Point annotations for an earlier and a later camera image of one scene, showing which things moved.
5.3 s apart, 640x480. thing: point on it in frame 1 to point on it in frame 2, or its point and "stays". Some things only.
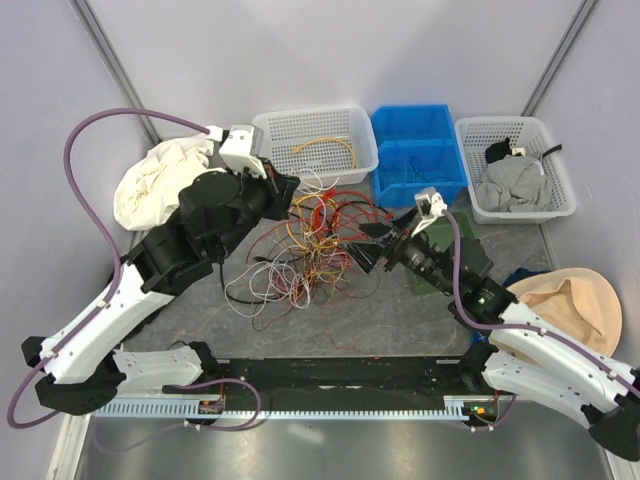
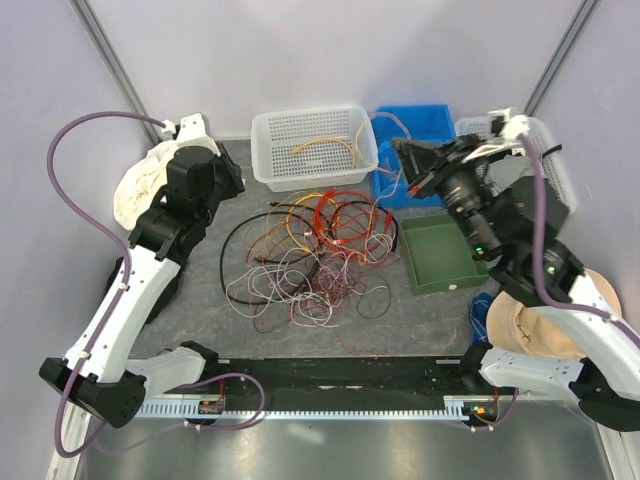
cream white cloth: x=148 y=192 stays
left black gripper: x=280 y=188 to x=233 y=171
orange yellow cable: x=288 y=218 stays
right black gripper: x=385 y=241 to x=422 y=161
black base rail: x=338 y=378 stays
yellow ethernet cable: x=297 y=148 stays
